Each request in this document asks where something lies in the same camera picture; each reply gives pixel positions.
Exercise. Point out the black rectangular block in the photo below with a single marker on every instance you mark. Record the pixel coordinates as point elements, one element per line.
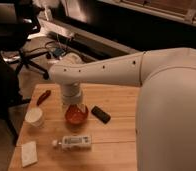
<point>100,114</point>

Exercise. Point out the white cup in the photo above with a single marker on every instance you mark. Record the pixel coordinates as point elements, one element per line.
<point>34,117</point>

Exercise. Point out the blue device on floor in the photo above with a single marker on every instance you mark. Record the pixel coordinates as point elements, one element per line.
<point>58,52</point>

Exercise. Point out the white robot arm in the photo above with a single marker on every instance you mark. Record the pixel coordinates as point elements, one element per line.
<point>166,107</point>

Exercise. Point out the black office chair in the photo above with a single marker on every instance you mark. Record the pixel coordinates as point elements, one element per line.
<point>18,19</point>

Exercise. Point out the white plastic bottle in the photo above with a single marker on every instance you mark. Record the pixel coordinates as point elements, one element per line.
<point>73,141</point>

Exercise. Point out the white sponge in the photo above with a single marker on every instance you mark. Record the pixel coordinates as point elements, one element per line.
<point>29,153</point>

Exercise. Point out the red elongated object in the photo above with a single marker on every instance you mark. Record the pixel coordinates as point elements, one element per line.
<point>44,96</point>

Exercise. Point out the orange bowl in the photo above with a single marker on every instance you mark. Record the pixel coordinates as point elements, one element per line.
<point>76,114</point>

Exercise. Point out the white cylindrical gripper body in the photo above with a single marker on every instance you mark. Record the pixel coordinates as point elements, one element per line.
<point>71,94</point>

